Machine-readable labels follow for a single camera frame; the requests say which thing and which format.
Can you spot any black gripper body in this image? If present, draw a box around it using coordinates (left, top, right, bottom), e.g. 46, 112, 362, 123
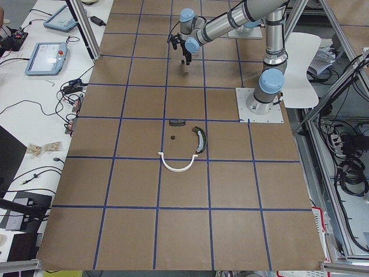
169, 33, 182, 50

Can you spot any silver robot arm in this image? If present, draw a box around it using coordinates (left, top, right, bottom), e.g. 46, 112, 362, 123
167, 0, 288, 115

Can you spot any dark grey brake pad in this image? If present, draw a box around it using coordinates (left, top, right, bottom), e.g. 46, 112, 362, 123
169, 119, 186, 127

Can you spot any black power adapter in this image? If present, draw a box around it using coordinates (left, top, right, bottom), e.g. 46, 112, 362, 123
90, 16, 106, 26

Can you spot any olive brake shoe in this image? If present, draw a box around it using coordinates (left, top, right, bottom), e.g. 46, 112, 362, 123
192, 126, 208, 154

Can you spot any far blue teach pendant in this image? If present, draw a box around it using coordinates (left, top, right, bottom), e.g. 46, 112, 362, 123
43, 5, 76, 32

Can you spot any blue teach pendant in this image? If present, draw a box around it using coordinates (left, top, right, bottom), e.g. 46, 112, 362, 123
43, 5, 76, 32
25, 42, 68, 76

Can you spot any white plastic chair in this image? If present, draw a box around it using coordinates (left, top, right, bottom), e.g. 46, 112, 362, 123
281, 32, 321, 108

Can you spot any near blue teach pendant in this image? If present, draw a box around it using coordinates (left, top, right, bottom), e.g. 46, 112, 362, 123
25, 42, 68, 76

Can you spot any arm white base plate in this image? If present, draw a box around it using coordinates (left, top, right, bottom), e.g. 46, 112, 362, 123
235, 88, 284, 123
228, 21, 262, 39

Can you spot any aluminium frame post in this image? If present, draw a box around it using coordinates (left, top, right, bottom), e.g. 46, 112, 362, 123
66, 0, 101, 61

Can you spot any white curved plastic bracket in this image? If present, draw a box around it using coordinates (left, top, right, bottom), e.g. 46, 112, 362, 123
157, 152, 198, 173

